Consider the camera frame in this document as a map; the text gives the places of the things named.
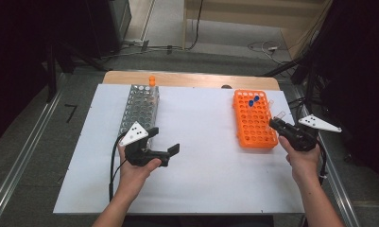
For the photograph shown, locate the white floor cable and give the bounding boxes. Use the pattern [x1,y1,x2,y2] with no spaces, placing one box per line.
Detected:
[247,40,284,65]

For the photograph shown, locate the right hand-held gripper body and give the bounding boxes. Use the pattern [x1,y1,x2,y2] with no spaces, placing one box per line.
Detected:
[281,113,342,152]

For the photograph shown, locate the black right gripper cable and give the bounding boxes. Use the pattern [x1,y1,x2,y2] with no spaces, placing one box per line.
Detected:
[316,140,329,187]

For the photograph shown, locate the black floor cable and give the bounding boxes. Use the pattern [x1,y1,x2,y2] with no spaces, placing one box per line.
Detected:
[182,0,205,51]

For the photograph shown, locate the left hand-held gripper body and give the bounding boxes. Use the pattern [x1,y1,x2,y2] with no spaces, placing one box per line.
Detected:
[119,121,171,167]

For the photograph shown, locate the person's right hand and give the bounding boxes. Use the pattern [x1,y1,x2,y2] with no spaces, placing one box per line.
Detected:
[278,135,322,187]

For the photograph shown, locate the black metal stand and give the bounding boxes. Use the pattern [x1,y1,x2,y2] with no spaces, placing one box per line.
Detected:
[45,42,59,104]

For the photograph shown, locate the white board sheet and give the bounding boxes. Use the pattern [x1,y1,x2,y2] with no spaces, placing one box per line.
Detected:
[53,83,305,216]

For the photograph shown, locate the power strip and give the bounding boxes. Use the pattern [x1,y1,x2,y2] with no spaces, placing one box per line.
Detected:
[123,38,151,52]

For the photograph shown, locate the person's left hand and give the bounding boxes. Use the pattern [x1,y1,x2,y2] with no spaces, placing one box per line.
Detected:
[116,143,163,193]

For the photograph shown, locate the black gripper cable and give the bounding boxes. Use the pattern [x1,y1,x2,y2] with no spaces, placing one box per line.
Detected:
[316,140,329,187]
[109,137,129,202]

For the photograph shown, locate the metal floor rail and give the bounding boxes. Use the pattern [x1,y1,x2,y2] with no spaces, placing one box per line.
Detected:
[0,73,68,223]
[295,91,362,227]

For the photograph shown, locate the dark cabinet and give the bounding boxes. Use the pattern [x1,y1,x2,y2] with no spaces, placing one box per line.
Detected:
[84,0,132,61]

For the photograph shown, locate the silver metal test tube rack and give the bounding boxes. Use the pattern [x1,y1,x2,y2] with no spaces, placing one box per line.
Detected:
[118,83,160,149]

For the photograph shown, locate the orange plastic test tube rack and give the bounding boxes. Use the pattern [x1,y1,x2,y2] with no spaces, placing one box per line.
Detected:
[233,89,279,149]

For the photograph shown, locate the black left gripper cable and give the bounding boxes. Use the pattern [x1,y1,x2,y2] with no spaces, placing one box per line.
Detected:
[109,137,129,202]

